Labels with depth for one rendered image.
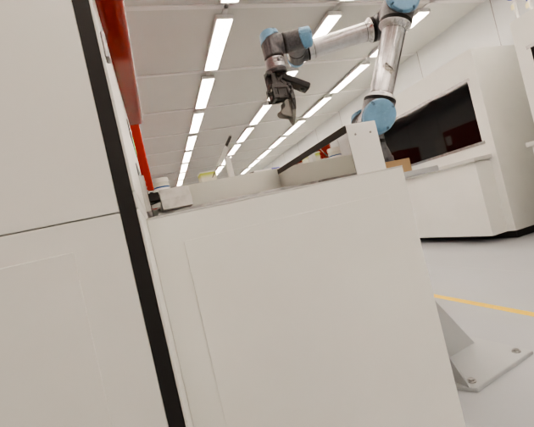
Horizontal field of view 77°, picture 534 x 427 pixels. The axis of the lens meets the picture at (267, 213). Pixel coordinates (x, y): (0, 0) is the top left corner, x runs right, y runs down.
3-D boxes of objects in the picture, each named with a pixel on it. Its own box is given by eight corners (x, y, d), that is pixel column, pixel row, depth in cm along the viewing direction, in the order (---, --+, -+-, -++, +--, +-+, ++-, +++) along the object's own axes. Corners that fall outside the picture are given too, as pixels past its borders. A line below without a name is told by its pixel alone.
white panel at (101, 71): (119, 212, 46) (56, -69, 47) (147, 232, 123) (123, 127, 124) (143, 207, 47) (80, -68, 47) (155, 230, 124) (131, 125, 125)
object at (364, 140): (358, 175, 87) (345, 124, 88) (285, 202, 140) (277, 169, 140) (387, 169, 90) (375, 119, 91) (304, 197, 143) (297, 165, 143)
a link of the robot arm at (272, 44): (279, 23, 124) (257, 29, 124) (286, 52, 123) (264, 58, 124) (280, 34, 132) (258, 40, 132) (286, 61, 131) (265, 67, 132)
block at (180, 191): (160, 200, 90) (158, 189, 90) (161, 202, 93) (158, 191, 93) (190, 194, 93) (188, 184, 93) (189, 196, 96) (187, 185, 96)
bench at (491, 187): (500, 244, 331) (452, 49, 335) (385, 244, 502) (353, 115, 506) (570, 220, 364) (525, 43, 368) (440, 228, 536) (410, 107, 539)
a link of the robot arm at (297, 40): (308, 35, 134) (280, 42, 135) (309, 19, 123) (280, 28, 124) (312, 54, 134) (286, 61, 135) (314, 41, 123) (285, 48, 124)
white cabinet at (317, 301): (241, 639, 64) (146, 220, 65) (195, 406, 155) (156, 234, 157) (486, 483, 83) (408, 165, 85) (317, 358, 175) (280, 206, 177)
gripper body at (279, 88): (269, 107, 129) (262, 77, 130) (289, 104, 132) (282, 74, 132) (275, 98, 122) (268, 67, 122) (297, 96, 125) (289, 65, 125)
